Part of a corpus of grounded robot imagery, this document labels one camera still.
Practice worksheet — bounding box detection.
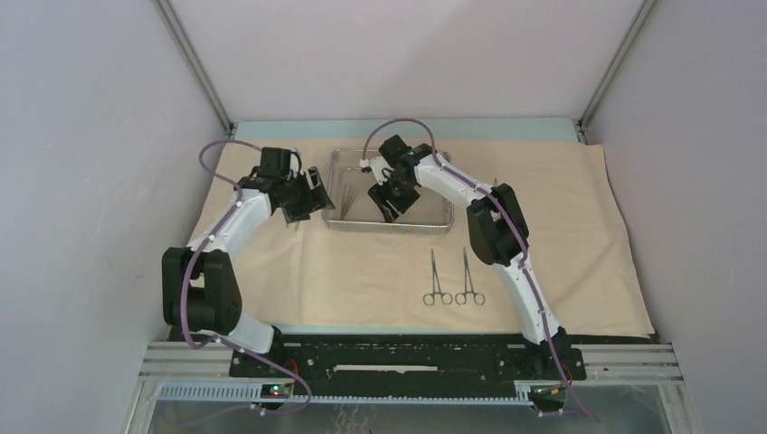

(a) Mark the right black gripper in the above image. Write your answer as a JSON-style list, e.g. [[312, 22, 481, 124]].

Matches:
[[367, 173, 421, 227]]

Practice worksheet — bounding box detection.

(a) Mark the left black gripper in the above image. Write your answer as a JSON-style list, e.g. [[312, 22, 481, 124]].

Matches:
[[280, 167, 334, 224]]

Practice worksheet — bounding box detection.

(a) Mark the metal mesh instrument tray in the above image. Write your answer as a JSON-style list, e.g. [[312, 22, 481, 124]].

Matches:
[[322, 149, 454, 235]]

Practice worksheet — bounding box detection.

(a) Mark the beige wrapping cloth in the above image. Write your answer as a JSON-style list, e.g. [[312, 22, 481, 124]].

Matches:
[[234, 139, 654, 337]]

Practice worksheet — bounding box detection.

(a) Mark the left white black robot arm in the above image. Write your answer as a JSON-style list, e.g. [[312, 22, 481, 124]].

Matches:
[[161, 147, 335, 377]]

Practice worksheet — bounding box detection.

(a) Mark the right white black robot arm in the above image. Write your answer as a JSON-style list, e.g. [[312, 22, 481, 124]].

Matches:
[[360, 136, 570, 378]]

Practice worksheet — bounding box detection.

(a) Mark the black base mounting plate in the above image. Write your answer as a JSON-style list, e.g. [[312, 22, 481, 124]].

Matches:
[[229, 334, 587, 400]]

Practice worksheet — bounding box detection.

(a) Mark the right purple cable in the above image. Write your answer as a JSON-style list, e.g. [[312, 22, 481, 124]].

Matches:
[[360, 118, 601, 423]]

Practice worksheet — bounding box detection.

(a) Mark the purple cable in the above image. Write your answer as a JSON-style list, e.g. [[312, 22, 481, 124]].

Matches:
[[161, 139, 313, 429], [360, 118, 601, 423]]

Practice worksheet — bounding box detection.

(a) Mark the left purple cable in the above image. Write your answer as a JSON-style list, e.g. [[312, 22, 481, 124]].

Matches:
[[161, 139, 313, 429]]

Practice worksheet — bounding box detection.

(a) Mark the aluminium frame rail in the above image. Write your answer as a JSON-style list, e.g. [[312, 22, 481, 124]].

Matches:
[[139, 342, 683, 405]]

